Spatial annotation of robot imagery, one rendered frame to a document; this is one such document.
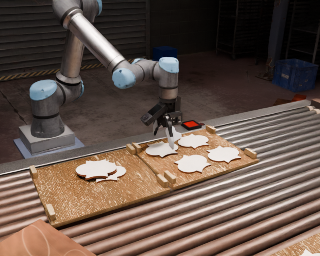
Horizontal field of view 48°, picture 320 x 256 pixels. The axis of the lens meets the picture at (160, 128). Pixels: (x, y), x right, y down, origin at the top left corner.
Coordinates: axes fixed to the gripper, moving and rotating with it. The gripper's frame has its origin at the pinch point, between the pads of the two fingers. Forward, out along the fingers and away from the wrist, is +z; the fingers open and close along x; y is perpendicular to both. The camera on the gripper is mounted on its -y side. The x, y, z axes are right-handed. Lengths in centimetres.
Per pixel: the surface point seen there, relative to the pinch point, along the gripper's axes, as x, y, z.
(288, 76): 230, 354, 77
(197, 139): -0.2, 18.1, 2.6
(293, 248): -67, 3, 3
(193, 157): -12.7, 7.2, 2.6
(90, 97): 330, 83, 98
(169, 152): -4.5, 0.9, 2.6
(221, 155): -16.5, 18.7, 2.5
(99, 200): -20.8, -36.1, 3.5
